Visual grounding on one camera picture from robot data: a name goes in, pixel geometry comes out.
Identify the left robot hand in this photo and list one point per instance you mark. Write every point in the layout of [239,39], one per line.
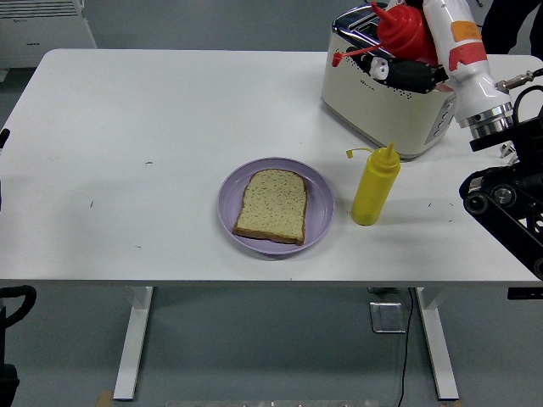
[3,137]

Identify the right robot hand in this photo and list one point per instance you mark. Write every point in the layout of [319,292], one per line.
[466,85]

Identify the red squeeze bottle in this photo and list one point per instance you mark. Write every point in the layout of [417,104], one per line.
[403,29]

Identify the slice of bread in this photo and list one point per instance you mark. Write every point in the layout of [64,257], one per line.
[273,205]

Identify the person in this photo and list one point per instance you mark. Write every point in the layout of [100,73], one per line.
[505,25]

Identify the silver metal rack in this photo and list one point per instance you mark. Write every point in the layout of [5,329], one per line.
[507,152]

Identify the cream and chrome toaster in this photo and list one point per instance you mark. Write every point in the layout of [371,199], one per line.
[382,114]

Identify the white ribbed appliance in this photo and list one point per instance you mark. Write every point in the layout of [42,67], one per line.
[38,29]

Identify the yellow squeeze bottle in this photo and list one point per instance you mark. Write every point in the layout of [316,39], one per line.
[375,186]

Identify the purple round plate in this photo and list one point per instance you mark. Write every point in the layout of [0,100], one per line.
[318,203]

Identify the black table control panel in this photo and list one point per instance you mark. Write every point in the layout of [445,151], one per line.
[526,293]

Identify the white table leg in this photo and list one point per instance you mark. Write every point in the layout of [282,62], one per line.
[131,339]
[439,347]

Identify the metal floor socket plate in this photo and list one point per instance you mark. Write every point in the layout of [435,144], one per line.
[387,318]

